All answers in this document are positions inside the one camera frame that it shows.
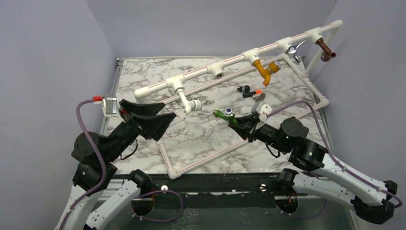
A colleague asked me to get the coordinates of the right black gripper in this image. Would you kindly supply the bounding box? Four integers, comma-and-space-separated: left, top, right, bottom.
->
229, 113, 290, 154

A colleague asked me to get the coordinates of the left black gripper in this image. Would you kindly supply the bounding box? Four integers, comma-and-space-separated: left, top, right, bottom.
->
105, 98, 177, 161

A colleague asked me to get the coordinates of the green faucet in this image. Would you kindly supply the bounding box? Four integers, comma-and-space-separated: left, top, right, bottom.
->
213, 107, 238, 124

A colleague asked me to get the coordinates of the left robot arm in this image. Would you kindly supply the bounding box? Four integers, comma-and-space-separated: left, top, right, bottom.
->
56, 96, 176, 230

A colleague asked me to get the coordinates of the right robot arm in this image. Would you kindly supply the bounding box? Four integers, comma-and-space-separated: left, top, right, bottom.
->
228, 115, 397, 224

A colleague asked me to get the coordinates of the purple white pen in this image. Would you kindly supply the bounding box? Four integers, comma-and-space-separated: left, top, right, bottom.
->
172, 117, 185, 124

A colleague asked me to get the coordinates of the black grey small fitting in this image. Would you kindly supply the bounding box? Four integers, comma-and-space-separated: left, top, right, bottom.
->
237, 85, 250, 93

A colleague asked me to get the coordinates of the black orange marker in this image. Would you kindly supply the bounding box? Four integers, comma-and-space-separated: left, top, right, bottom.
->
242, 90, 262, 98

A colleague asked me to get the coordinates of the white plastic faucet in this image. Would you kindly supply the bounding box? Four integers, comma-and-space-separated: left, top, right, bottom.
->
175, 88, 203, 115

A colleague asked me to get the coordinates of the orange yellow faucet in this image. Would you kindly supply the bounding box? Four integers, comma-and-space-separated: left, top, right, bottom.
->
252, 60, 281, 86

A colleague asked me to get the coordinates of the chrome lever faucet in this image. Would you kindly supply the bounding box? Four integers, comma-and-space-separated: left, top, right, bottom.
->
285, 40, 306, 65

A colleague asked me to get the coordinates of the brown faucet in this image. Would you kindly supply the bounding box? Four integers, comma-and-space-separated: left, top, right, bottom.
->
315, 38, 337, 62

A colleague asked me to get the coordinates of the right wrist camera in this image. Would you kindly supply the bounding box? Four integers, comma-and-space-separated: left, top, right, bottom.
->
251, 101, 272, 123

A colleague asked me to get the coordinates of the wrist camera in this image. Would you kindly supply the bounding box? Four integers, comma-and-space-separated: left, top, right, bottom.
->
251, 101, 272, 123
102, 96, 118, 119

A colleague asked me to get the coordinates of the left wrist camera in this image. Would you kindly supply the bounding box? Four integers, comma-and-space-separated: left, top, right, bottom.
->
102, 96, 118, 119

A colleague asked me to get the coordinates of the black table front rail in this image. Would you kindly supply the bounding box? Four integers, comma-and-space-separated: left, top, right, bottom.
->
130, 172, 301, 212

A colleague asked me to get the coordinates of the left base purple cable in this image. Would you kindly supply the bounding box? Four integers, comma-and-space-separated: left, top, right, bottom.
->
130, 189, 184, 223

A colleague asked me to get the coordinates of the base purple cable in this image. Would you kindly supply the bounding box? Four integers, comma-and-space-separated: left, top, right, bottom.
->
130, 189, 184, 223
275, 194, 329, 220

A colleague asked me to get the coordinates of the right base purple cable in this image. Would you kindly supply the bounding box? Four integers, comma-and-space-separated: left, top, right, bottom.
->
275, 194, 329, 220

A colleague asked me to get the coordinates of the white PVC pipe frame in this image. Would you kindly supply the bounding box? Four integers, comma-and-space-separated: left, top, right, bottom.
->
133, 19, 344, 180

